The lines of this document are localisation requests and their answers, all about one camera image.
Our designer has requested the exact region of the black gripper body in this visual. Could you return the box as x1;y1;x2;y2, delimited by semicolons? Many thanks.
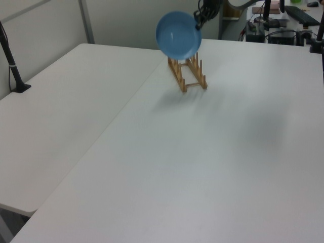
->
193;0;224;26

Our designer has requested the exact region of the blue round plate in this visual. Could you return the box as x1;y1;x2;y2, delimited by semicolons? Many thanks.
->
155;11;203;61

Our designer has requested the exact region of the wooden plate rack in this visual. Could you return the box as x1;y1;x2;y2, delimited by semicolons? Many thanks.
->
167;52;209;93

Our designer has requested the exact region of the black electronics box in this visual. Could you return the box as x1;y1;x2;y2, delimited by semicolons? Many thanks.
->
246;21;266;43

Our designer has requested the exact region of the black monitor stand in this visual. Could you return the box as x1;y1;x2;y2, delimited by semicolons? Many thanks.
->
254;0;281;27

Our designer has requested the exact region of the dark flat computer box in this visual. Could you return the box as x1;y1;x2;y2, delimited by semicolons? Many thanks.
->
267;29;297;45

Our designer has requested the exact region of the black keyboard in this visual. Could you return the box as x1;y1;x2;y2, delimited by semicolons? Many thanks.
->
285;5;321;26

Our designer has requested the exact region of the black clamped stand pole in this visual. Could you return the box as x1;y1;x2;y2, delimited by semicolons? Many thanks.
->
309;15;324;54

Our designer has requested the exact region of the black camera stand with cable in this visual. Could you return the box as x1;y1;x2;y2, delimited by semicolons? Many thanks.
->
0;21;32;94

